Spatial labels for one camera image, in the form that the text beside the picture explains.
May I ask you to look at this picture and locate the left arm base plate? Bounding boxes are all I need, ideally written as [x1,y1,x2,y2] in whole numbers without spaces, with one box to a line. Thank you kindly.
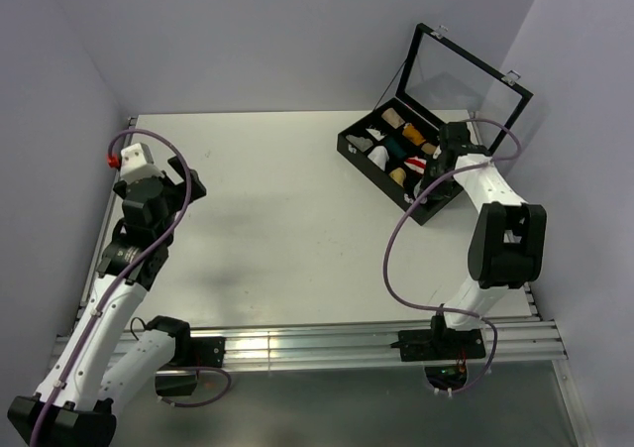
[165,336,226,368]

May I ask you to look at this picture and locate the aluminium frame rail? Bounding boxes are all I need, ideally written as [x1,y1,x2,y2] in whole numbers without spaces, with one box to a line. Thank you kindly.
[191,319,568,373]

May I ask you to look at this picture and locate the orange rolled sock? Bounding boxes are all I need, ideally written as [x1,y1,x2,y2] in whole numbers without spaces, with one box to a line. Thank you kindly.
[402,124,427,147]

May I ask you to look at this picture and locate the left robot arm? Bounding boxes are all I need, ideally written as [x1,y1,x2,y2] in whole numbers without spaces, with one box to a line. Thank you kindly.
[7,148,207,446]

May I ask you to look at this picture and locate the mustard yellow sock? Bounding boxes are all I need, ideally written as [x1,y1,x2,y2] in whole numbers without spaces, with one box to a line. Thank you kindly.
[389,168,407,187]

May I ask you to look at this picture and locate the tan rolled sock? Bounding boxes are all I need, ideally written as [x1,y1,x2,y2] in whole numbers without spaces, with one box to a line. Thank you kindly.
[421,143,438,156]

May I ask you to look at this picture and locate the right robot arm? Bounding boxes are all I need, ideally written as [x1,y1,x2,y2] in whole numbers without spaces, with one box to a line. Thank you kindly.
[417,121,547,358]

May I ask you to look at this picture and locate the beige rolled sock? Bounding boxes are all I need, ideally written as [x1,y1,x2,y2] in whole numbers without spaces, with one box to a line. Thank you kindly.
[381,108,405,129]

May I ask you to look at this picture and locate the black compartment box with lid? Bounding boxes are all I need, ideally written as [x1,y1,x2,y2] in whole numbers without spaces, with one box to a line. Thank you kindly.
[337,23,533,210]

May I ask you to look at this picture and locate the red white striped sock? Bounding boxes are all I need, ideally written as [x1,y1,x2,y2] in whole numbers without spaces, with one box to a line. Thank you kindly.
[403,157,427,174]

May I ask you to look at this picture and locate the white black rolled sock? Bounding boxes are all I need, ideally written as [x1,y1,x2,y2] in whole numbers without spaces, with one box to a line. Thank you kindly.
[366,128,386,141]

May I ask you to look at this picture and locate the teal rolled sock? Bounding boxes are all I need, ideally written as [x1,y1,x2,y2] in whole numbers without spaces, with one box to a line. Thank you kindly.
[383,138,407,160]

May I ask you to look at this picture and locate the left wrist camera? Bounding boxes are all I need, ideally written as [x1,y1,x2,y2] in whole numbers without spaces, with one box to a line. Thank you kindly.
[119,143,163,184]

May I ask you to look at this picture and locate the grey white rolled sock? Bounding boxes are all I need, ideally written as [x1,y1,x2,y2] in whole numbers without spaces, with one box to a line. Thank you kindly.
[346,135,373,152]

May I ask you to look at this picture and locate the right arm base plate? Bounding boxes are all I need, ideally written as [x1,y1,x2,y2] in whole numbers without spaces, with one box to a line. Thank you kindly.
[390,329,486,362]

